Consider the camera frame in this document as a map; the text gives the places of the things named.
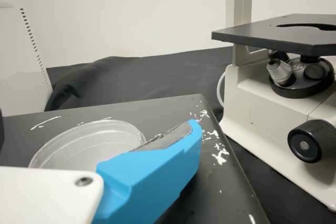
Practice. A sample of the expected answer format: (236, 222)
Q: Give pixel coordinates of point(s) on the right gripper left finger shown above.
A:
(1, 129)

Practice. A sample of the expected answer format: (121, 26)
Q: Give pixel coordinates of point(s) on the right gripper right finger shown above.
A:
(152, 176)

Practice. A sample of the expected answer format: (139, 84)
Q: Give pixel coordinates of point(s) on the petri dish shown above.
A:
(86, 140)

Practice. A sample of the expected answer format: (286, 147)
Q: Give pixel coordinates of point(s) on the white incubator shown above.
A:
(21, 87)

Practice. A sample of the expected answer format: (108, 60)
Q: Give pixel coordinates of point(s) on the black tray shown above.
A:
(157, 107)

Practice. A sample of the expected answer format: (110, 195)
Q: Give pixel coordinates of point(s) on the cream microscope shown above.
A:
(262, 108)

